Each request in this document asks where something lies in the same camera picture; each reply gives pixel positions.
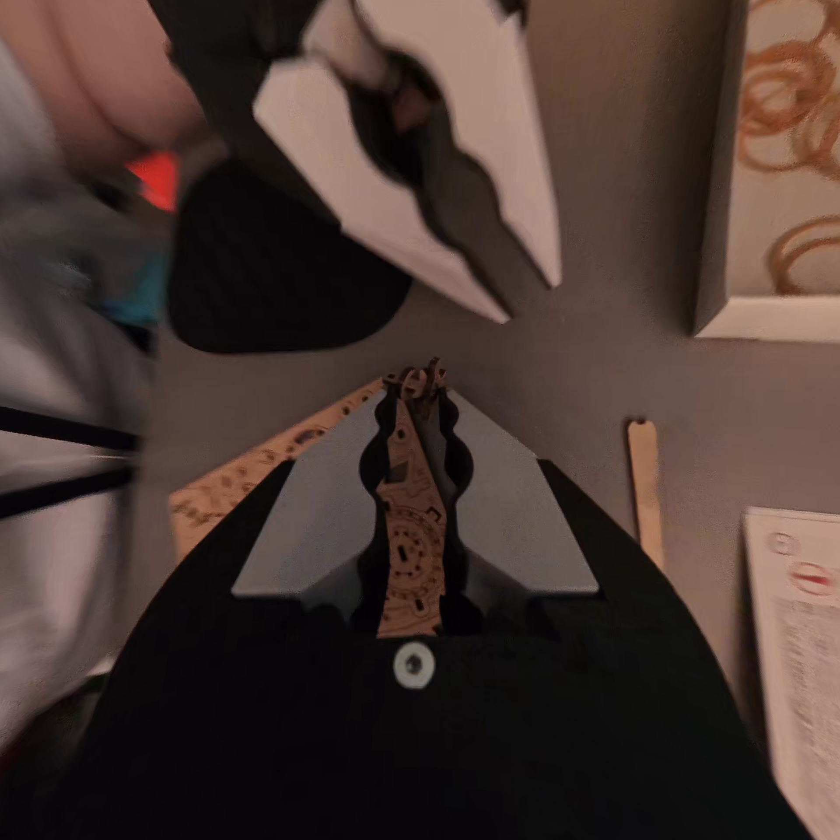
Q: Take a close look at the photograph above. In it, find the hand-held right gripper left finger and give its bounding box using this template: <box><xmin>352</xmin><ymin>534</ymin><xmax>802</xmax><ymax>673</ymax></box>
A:
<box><xmin>231</xmin><ymin>390</ymin><xmax>403</xmax><ymax>634</ymax></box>

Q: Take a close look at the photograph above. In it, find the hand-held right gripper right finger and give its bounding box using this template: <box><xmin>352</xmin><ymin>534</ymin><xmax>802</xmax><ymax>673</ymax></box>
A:
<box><xmin>438</xmin><ymin>389</ymin><xmax>600</xmax><ymax>635</ymax></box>

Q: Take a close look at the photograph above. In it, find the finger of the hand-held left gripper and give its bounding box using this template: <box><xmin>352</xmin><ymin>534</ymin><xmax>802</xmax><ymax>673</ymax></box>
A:
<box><xmin>253</xmin><ymin>56</ymin><xmax>514</xmax><ymax>324</ymax></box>
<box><xmin>307</xmin><ymin>0</ymin><xmax>563</xmax><ymax>291</ymax></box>

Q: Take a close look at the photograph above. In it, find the laser-cut wooden parts sheet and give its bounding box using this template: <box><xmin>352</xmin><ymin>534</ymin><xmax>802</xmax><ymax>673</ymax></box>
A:
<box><xmin>169</xmin><ymin>377</ymin><xmax>454</xmax><ymax>639</ymax></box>

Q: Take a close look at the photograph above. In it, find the small wooden model part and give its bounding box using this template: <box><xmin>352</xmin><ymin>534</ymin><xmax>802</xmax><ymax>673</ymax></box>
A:
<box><xmin>384</xmin><ymin>357</ymin><xmax>450</xmax><ymax>422</ymax></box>

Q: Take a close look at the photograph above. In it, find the person's left forearm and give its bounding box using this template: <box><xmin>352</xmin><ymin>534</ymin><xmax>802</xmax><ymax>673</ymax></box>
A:
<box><xmin>0</xmin><ymin>0</ymin><xmax>206</xmax><ymax>173</ymax></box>

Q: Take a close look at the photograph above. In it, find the flat wooden stick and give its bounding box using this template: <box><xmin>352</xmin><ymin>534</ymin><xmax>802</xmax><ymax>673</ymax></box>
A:
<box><xmin>625</xmin><ymin>416</ymin><xmax>665</xmax><ymax>572</ymax></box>

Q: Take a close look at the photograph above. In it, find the orange object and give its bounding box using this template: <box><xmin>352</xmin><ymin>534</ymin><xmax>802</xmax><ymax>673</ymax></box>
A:
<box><xmin>126</xmin><ymin>151</ymin><xmax>181</xmax><ymax>214</ymax></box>

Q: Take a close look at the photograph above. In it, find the white cardboard box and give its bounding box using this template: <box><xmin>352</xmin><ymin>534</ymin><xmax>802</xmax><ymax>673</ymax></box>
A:
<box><xmin>692</xmin><ymin>0</ymin><xmax>840</xmax><ymax>345</ymax></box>

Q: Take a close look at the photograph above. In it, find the person's white shirt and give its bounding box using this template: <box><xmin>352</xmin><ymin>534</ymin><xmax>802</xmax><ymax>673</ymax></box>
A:
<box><xmin>0</xmin><ymin>39</ymin><xmax>161</xmax><ymax>729</ymax></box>

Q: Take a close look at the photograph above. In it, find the pile of tan rubber bands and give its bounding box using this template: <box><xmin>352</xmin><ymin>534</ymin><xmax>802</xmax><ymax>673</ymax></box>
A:
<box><xmin>742</xmin><ymin>0</ymin><xmax>840</xmax><ymax>296</ymax></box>

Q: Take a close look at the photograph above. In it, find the printed instruction sheet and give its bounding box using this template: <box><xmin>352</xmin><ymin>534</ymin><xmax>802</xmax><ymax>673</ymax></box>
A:
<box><xmin>742</xmin><ymin>505</ymin><xmax>840</xmax><ymax>840</ymax></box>

